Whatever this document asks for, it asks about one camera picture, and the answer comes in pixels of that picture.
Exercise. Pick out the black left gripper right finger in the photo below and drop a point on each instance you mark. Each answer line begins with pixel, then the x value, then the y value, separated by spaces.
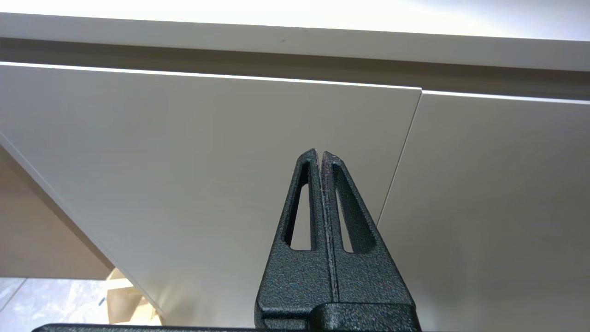
pixel 368 276

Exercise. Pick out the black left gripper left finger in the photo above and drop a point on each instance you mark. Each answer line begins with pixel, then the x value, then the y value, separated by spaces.
pixel 295 276

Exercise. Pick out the beige cardboard piece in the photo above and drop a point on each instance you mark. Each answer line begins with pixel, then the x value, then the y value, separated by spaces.
pixel 122 299

